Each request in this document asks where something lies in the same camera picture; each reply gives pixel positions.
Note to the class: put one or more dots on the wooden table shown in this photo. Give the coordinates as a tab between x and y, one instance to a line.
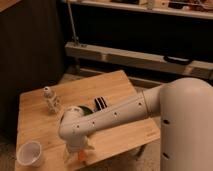
37	123

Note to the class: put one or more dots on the small white robot toy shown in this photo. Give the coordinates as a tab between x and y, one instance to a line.
52	100

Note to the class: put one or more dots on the white plastic cup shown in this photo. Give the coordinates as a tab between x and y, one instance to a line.
30	154

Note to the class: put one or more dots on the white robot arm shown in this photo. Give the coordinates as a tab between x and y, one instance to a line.
186	110

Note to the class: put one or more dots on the wooden shelf rack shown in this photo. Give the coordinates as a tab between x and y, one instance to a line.
140	37

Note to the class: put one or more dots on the metal stand pole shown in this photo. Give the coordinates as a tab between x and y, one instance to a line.
74	37

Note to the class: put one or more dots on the black striped object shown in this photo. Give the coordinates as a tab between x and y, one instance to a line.
100	103

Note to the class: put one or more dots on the black handle on shelf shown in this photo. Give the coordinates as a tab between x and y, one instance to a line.
177	61

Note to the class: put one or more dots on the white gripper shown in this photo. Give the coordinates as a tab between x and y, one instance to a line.
74	146

